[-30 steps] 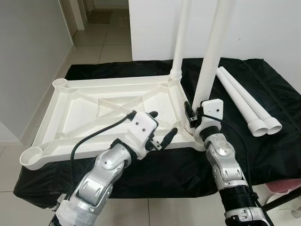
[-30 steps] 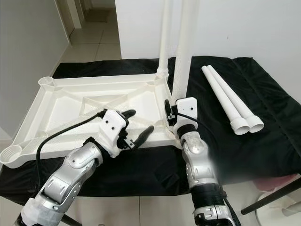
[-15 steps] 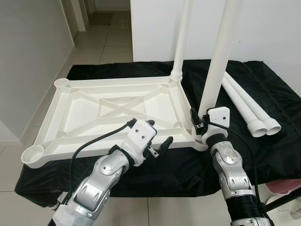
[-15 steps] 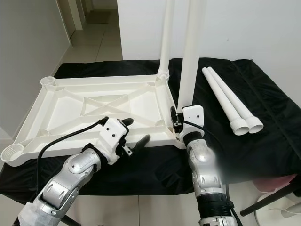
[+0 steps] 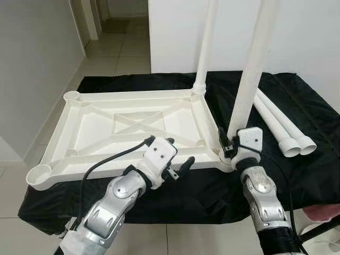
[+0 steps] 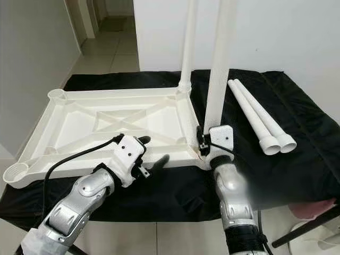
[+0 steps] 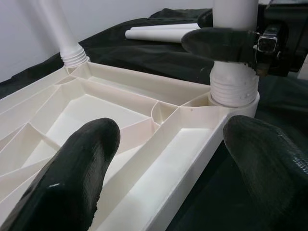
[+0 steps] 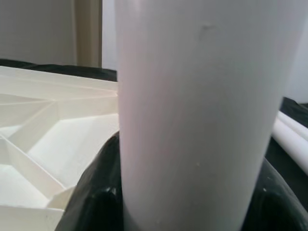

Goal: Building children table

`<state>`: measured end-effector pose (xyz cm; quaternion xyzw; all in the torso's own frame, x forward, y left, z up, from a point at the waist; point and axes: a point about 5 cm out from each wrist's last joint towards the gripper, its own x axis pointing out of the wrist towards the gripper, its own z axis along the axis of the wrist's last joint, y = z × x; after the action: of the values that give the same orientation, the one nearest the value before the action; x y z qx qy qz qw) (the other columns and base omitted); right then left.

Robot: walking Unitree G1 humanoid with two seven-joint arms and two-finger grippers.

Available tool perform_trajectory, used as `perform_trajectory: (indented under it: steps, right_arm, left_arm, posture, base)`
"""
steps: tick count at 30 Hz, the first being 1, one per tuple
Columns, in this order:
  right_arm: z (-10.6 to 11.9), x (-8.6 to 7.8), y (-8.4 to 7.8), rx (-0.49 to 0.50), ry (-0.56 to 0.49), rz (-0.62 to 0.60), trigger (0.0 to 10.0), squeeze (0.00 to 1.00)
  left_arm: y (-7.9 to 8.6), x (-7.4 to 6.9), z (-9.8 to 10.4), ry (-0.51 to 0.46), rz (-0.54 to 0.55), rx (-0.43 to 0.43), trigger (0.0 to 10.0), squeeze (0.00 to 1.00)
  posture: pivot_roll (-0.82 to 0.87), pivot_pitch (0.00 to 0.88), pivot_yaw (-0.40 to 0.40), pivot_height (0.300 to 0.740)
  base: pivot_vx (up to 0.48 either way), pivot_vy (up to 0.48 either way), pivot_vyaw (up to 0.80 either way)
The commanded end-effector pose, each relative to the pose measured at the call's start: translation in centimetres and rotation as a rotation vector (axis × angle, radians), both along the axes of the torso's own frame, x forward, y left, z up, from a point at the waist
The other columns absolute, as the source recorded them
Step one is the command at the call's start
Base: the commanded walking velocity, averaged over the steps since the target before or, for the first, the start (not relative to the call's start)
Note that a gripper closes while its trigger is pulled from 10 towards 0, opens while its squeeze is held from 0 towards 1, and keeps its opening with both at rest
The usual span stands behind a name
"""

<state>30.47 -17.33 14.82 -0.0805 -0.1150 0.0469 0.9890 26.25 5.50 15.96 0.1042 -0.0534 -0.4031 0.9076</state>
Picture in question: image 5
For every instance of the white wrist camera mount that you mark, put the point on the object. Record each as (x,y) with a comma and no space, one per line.
(251,139)
(159,154)

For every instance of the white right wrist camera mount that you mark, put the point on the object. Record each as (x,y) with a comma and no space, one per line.
(251,139)

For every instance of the white plastic table leg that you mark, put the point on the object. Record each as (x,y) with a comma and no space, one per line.
(207,42)
(254,58)
(276,127)
(290,125)

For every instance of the white plastic table top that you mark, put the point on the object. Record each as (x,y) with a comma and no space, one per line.
(79,133)

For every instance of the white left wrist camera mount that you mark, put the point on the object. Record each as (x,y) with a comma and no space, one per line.
(159,154)

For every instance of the black table cloth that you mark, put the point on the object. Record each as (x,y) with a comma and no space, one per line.
(212,196)

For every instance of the black stand pole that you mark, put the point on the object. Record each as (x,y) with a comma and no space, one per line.
(319,229)

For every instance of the white door frame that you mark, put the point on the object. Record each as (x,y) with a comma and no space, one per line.
(93,18)

